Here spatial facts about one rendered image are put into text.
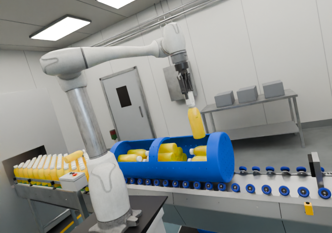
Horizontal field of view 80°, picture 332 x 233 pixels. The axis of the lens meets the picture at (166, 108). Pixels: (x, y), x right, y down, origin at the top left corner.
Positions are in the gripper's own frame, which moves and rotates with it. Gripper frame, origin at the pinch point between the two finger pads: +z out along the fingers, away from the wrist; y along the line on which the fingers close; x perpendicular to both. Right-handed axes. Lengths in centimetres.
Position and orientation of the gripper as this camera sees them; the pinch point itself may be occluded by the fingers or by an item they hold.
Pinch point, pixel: (189, 98)
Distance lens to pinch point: 113.3
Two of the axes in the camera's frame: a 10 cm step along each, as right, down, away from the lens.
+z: 2.6, 9.5, 1.5
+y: 4.8, -2.6, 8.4
